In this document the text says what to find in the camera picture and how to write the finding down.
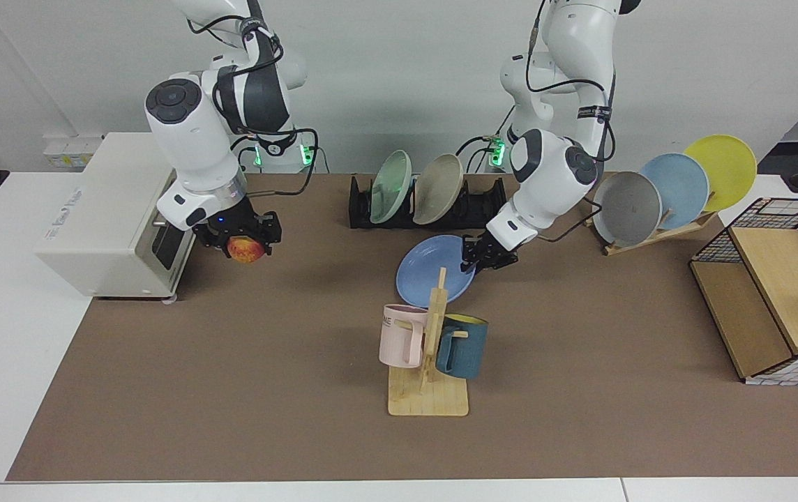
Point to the red yellow apple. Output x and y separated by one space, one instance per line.
245 251

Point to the black dish rack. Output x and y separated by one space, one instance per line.
472 209

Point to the beige plate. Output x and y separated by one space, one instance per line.
437 188

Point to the green plate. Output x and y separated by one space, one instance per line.
392 185

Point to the grey plate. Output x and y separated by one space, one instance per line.
626 209

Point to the wooden plate rack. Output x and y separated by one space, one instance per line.
650 237

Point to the light blue plate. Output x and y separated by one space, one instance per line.
681 185

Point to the yellow plate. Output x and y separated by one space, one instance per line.
723 167

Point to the teal mug yellow inside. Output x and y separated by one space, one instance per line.
465 352

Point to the pink mug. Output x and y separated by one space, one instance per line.
399 341

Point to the pale toaster oven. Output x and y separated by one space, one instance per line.
106 209

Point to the brown table cloth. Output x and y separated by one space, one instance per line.
231 383

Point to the wooden cup stand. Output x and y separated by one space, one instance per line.
427 401

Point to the white wall socket strip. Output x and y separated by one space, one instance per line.
68 150

